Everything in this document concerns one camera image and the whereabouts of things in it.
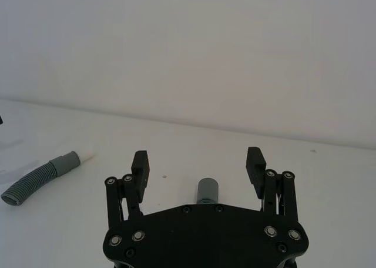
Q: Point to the white tube end piece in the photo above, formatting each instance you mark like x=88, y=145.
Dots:
x=86, y=154

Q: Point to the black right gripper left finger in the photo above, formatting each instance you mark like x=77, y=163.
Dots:
x=140, y=169

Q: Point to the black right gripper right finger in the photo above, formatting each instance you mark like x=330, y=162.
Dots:
x=255, y=169

